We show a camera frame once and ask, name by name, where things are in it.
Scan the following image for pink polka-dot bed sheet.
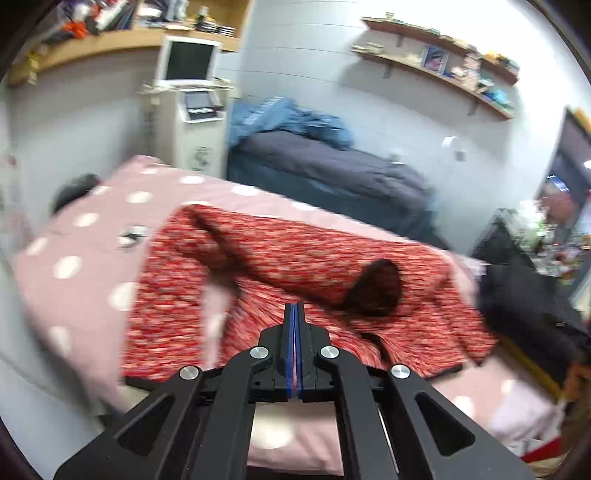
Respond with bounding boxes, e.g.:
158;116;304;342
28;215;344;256
11;154;560;476

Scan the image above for white monitor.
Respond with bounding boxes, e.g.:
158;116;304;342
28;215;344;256
154;36;223;88

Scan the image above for dark navy cloth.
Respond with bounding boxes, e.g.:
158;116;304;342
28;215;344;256
478;263;578;384

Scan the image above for wooden wall shelf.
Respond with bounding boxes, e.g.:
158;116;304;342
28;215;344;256
351;42;516;121
360;15;521;87

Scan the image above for long wooden shelf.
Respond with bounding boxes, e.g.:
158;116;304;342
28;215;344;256
4;28;243;88

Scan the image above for clutter on wooden shelf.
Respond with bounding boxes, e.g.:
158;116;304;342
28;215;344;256
25;0;241;44

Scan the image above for white wall fixture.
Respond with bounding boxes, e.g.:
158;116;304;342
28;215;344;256
441;136;468;162

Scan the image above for red floral quilted jacket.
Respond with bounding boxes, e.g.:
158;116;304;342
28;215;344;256
120;203;500;385

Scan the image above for white floor-standing machine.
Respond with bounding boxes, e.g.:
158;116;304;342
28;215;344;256
140;83;232;175

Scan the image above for small black-white object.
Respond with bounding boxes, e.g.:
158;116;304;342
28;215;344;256
117;224;149;248

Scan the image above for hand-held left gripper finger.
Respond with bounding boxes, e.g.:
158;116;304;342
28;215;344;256
53;302;295;480
295;302;537;480

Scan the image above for blue duvet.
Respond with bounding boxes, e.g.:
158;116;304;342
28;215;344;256
228;96;356;151

